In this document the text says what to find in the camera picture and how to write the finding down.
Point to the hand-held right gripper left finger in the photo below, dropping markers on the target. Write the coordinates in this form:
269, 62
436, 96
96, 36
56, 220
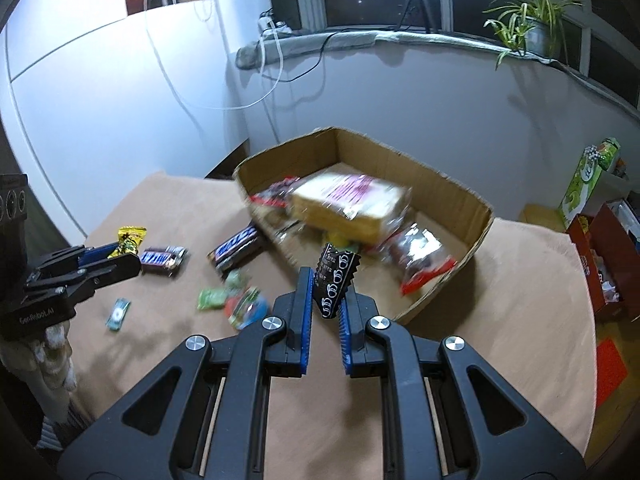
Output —
306, 320

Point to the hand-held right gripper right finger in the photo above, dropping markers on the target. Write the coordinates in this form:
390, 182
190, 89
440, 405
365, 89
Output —
345, 340

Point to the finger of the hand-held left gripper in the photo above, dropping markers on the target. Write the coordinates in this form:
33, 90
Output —
97, 253
117, 267

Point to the yellow candy packet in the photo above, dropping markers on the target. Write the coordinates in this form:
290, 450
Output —
132, 239

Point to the red clear snack bag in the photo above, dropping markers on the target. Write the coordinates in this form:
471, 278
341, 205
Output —
422, 260

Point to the sliced bread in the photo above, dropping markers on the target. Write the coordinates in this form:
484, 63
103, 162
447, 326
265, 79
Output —
350, 205

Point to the red black snack packet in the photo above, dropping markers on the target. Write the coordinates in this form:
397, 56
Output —
272, 192

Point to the brown cardboard box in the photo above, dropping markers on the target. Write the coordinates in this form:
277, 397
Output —
450, 195

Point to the small blue chocolate bar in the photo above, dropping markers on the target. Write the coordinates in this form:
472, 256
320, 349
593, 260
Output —
162, 259

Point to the teal wrapped candy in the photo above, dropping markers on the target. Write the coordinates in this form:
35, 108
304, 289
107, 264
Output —
118, 314

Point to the round colourful candy packet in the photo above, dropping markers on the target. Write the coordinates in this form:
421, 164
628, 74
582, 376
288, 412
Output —
247, 307

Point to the green wrapped candy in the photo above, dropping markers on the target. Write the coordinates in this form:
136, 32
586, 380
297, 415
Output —
212, 298
235, 278

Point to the yellow snack packet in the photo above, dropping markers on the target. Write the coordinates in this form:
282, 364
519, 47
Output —
342, 238

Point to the large brown chocolate bar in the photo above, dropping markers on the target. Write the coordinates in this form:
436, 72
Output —
239, 251

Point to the white wardrobe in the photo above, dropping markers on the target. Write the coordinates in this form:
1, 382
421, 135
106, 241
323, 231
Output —
100, 100

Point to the low red cardboard box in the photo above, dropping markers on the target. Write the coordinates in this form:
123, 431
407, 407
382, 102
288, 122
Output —
595, 270

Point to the red floor mat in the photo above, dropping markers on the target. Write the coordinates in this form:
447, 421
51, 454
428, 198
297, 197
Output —
611, 372

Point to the green gift bag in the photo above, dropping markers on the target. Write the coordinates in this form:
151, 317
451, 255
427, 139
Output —
585, 185

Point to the white power strip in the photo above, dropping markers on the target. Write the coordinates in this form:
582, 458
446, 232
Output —
272, 25

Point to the grey windowsill cloth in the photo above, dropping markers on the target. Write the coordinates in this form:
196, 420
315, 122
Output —
400, 40

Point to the black tripod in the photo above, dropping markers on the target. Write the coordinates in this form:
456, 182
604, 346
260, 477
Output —
415, 0

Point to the potted spider plant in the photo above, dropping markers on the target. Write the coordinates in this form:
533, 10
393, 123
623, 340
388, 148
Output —
535, 25

